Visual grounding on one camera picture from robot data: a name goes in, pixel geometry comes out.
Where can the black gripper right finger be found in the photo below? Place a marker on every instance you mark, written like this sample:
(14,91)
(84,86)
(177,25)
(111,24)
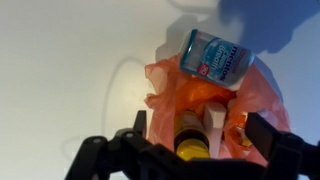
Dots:
(276,143)

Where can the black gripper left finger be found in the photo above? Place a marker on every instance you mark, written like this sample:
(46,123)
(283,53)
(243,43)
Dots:
(90,156)

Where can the blue white mints container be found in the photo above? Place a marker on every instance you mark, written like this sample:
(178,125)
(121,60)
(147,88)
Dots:
(216,58)

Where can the orange yellow snack packet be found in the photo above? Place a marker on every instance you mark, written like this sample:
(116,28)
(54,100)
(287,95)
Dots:
(241,130)

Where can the orange plastic bag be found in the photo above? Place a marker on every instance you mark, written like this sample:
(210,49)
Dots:
(263,100)

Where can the dark bottle with yellow cap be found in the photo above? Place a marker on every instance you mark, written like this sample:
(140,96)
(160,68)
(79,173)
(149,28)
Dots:
(191,136)

